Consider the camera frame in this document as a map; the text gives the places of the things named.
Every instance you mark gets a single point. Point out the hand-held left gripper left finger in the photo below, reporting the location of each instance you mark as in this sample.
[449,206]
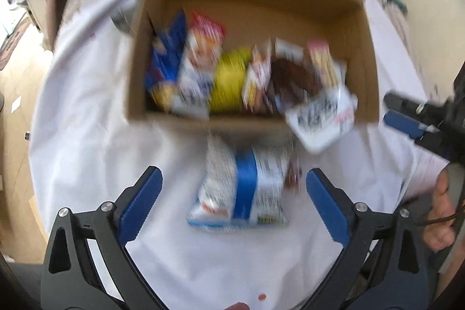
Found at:
[141,201]

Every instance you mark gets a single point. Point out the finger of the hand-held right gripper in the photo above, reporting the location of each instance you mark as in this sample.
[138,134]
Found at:
[410,106]
[403,123]

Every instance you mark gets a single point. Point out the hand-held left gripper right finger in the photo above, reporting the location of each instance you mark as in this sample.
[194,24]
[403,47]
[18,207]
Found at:
[327,201]

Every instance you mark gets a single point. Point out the white blue snack packet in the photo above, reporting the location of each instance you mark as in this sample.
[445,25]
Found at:
[221,179]

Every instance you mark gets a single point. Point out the striped candy stick packet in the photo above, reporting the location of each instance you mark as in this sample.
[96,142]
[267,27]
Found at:
[321,59]

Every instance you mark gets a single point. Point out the brown white snack packet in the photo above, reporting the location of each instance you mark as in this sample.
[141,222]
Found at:
[290,77]

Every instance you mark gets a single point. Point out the red pink food packet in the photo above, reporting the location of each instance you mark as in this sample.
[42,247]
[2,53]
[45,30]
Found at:
[196,77]

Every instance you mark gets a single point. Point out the blue cartoon snack bag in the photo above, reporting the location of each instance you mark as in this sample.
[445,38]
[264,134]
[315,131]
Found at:
[167,55]

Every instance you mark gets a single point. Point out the person's right hand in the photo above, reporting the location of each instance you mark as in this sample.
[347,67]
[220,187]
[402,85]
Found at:
[441,219]

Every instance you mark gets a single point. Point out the white red snack packet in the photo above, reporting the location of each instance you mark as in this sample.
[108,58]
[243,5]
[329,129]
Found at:
[319,121]

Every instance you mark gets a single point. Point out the white dotted table cloth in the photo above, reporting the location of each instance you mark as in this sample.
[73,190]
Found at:
[90,114]

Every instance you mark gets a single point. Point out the person's dark grey trousers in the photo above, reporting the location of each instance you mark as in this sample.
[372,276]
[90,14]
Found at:
[23,282]

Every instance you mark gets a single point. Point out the yellow snack packet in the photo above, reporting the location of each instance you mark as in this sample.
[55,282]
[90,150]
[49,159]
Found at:
[229,81]

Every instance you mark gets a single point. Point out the white paper sheet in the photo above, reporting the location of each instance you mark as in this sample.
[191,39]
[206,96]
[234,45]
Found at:
[17,104]

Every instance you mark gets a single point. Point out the brown patterned rug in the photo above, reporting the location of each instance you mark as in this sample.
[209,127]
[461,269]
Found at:
[11,45]

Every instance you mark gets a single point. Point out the pinkish brown cloth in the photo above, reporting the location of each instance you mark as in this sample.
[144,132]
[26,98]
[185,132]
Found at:
[54,12]

